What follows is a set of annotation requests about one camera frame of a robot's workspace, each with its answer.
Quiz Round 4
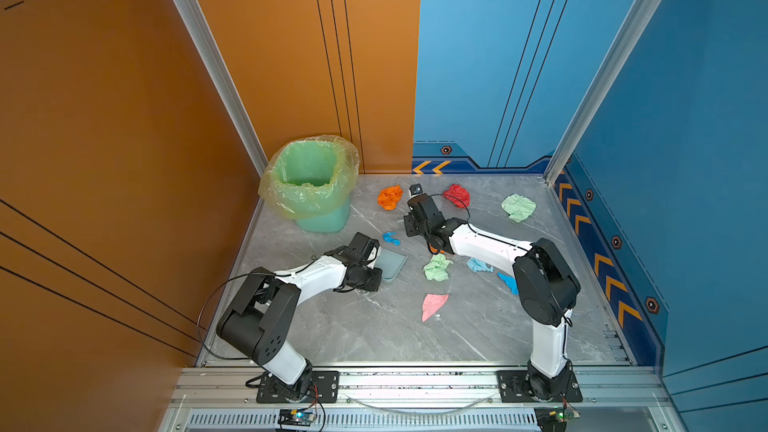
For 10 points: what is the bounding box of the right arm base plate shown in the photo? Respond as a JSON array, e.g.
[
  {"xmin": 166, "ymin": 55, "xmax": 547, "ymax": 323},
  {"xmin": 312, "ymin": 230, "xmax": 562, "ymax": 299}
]
[{"xmin": 496, "ymin": 366, "xmax": 583, "ymax": 403}]

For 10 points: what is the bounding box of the yellow plastic bin liner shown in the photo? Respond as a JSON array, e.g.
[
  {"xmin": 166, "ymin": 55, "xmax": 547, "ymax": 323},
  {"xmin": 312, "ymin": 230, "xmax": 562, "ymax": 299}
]
[{"xmin": 258, "ymin": 135, "xmax": 360, "ymax": 220}]

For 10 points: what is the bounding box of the light green paper scrap far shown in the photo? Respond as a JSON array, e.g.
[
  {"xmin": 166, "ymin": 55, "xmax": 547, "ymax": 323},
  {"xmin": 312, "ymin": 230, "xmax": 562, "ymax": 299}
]
[{"xmin": 501, "ymin": 194, "xmax": 537, "ymax": 223}]

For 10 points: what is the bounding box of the left aluminium corner post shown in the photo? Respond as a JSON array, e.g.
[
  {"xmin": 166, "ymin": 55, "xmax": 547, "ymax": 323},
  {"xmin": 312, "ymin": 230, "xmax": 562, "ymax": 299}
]
[{"xmin": 172, "ymin": 0, "xmax": 268, "ymax": 176}]

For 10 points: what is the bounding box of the aluminium corner post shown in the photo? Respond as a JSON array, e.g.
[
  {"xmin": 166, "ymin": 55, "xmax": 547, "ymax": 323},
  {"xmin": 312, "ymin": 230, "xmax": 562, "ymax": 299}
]
[
  {"xmin": 172, "ymin": 0, "xmax": 268, "ymax": 176},
  {"xmin": 543, "ymin": 0, "xmax": 662, "ymax": 186}
]

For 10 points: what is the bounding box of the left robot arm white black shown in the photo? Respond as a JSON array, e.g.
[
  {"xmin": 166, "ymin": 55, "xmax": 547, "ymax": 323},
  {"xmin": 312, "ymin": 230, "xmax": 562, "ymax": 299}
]
[{"xmin": 216, "ymin": 233, "xmax": 383, "ymax": 397}]

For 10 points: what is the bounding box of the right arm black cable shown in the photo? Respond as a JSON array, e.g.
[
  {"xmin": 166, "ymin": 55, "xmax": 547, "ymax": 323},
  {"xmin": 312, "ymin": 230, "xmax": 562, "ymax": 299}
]
[{"xmin": 419, "ymin": 191, "xmax": 535, "ymax": 253}]

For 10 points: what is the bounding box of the light green paper scrap near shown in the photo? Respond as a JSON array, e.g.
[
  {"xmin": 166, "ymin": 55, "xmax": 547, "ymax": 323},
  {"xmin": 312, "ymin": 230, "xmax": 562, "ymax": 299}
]
[{"xmin": 423, "ymin": 253, "xmax": 453, "ymax": 282}]

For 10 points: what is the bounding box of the right aluminium corner post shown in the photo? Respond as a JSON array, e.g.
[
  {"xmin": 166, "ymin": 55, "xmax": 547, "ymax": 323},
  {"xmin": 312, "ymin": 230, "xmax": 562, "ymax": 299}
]
[{"xmin": 543, "ymin": 0, "xmax": 662, "ymax": 186}]

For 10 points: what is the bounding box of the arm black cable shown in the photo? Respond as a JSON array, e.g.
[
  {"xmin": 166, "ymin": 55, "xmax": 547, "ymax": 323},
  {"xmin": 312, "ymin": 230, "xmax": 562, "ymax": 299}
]
[
  {"xmin": 195, "ymin": 254, "xmax": 325, "ymax": 363},
  {"xmin": 419, "ymin": 191, "xmax": 535, "ymax": 253}
]

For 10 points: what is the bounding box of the circuit board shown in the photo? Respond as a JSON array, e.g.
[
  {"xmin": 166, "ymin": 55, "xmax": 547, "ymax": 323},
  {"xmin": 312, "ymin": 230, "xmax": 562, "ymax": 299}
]
[
  {"xmin": 534, "ymin": 408, "xmax": 581, "ymax": 432},
  {"xmin": 276, "ymin": 409, "xmax": 320, "ymax": 431}
]

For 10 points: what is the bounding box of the red paper scrap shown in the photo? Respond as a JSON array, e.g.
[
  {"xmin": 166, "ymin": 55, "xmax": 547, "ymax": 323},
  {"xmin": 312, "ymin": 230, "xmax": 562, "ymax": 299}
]
[{"xmin": 442, "ymin": 184, "xmax": 471, "ymax": 209}]

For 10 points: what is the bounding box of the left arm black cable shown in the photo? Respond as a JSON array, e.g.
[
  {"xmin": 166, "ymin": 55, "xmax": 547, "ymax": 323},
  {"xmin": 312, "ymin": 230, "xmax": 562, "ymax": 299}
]
[{"xmin": 195, "ymin": 254, "xmax": 325, "ymax": 363}]

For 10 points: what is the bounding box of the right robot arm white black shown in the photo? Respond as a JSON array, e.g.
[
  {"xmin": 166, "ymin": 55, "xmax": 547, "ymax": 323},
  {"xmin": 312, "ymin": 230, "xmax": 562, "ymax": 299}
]
[{"xmin": 404, "ymin": 184, "xmax": 583, "ymax": 404}]

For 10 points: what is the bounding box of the pink paper scrap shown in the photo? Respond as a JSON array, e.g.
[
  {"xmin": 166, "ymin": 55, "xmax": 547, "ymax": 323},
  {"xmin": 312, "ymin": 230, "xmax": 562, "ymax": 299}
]
[{"xmin": 421, "ymin": 294, "xmax": 450, "ymax": 322}]

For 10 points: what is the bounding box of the left circuit board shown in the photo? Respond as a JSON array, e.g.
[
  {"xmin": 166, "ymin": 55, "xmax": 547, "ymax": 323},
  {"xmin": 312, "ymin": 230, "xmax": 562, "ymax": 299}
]
[{"xmin": 276, "ymin": 409, "xmax": 320, "ymax": 431}]

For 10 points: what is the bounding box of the light green paper scrap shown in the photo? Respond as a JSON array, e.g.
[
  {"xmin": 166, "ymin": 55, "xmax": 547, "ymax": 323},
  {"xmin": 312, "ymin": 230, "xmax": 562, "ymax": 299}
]
[
  {"xmin": 501, "ymin": 194, "xmax": 537, "ymax": 223},
  {"xmin": 423, "ymin": 253, "xmax": 453, "ymax": 282}
]

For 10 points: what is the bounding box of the grey-blue dustpan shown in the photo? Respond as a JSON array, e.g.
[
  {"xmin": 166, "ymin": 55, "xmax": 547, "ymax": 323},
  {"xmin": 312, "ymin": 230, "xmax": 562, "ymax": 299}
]
[{"xmin": 376, "ymin": 249, "xmax": 407, "ymax": 282}]

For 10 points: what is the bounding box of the green trash bin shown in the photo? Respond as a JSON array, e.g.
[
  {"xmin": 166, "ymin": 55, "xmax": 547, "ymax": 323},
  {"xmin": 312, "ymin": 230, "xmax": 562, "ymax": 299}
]
[{"xmin": 293, "ymin": 193, "xmax": 351, "ymax": 233}]

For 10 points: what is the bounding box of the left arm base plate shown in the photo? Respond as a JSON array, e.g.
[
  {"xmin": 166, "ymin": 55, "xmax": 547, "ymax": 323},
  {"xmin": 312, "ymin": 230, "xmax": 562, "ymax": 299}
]
[{"xmin": 256, "ymin": 370, "xmax": 340, "ymax": 405}]

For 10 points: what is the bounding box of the small blue paper scrap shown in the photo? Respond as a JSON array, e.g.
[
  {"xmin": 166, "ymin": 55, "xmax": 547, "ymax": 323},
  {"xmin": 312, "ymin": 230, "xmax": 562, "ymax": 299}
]
[{"xmin": 382, "ymin": 231, "xmax": 401, "ymax": 246}]

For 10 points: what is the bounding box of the light blue paper scrap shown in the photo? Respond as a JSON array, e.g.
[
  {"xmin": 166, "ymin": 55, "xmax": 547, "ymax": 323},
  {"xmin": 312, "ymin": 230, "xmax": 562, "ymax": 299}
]
[{"xmin": 467, "ymin": 258, "xmax": 494, "ymax": 273}]

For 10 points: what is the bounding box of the blue paper scrap right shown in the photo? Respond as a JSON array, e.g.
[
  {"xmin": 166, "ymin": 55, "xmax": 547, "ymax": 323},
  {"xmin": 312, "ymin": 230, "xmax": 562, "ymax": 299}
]
[{"xmin": 497, "ymin": 273, "xmax": 519, "ymax": 295}]

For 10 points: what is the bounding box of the right circuit board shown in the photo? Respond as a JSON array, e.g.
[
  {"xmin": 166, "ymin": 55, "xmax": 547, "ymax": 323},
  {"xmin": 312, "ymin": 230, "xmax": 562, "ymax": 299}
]
[{"xmin": 534, "ymin": 408, "xmax": 581, "ymax": 432}]

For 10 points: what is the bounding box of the orange paper scrap far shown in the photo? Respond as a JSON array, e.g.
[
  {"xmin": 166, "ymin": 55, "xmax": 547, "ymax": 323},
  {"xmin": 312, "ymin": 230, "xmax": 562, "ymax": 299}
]
[{"xmin": 377, "ymin": 185, "xmax": 403, "ymax": 211}]

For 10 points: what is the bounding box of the aluminium mounting rail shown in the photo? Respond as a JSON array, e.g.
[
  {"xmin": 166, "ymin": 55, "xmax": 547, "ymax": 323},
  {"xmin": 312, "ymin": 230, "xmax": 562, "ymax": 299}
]
[{"xmin": 159, "ymin": 363, "xmax": 686, "ymax": 431}]

